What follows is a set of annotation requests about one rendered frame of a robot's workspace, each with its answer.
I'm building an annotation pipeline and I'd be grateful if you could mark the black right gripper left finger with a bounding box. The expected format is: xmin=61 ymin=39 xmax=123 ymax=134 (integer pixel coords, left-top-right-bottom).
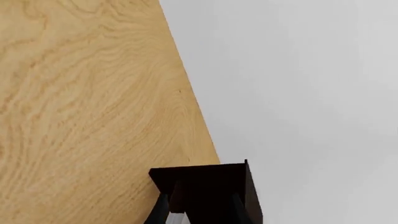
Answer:
xmin=145 ymin=192 xmax=171 ymax=224

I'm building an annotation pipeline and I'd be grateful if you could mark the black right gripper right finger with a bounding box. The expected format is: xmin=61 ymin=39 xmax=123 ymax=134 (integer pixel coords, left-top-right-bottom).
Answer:
xmin=230 ymin=192 xmax=251 ymax=224

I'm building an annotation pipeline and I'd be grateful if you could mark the dark brown block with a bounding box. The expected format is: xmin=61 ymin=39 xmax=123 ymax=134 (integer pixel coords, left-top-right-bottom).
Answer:
xmin=148 ymin=159 xmax=264 ymax=224

